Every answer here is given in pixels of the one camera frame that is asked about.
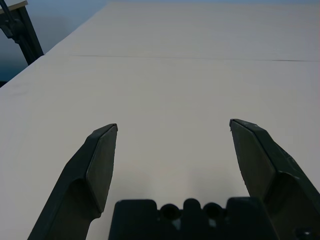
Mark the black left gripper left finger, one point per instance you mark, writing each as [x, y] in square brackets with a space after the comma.
[75, 180]

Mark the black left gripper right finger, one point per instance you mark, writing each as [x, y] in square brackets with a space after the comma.
[275, 175]

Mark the dark metal table leg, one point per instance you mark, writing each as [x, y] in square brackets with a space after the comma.
[31, 37]

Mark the black stand pole with clamp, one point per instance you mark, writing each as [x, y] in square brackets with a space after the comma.
[13, 26]

